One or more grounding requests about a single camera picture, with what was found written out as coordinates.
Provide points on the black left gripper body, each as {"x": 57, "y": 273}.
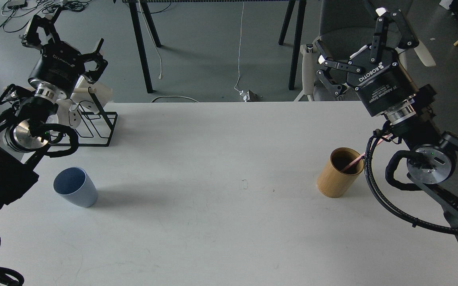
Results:
{"x": 57, "y": 71}

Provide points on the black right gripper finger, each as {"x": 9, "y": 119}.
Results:
{"x": 405, "y": 35}
{"x": 327, "y": 63}

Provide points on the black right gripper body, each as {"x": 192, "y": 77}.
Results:
{"x": 383, "y": 84}

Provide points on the pink chopstick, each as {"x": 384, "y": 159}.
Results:
{"x": 361, "y": 156}

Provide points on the blue cup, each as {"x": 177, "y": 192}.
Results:
{"x": 75, "y": 186}

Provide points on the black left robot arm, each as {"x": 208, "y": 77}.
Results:
{"x": 25, "y": 135}

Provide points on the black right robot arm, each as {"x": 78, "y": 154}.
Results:
{"x": 429, "y": 160}

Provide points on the cream mug on rack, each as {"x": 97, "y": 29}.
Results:
{"x": 102, "y": 92}

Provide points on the white mug on rack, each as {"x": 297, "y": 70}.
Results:
{"x": 67, "y": 114}

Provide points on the bamboo cylinder holder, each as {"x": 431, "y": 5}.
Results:
{"x": 332, "y": 182}

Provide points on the white power plug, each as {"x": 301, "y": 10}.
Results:
{"x": 248, "y": 96}

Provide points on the black wire mug rack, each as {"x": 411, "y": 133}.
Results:
{"x": 97, "y": 125}

